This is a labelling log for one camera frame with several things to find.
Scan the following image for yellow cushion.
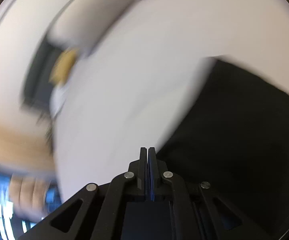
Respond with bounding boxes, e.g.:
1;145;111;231
49;48;79;86

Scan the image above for rolled white duvet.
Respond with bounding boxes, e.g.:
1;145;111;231
47;0;134;54

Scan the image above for white bed mattress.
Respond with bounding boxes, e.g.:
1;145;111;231
53;0;289;200

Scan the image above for black pants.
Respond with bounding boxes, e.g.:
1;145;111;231
157;59;289;239

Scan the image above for beige puffer jacket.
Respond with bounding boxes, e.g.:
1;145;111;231
9;174;50;223

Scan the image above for dark grey headboard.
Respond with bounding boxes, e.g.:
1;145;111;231
23;38;63;114

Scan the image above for white pillow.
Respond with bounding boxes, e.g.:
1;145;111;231
49;85;69;120

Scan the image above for beige curtain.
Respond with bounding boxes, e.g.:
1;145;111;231
0;126;55;176

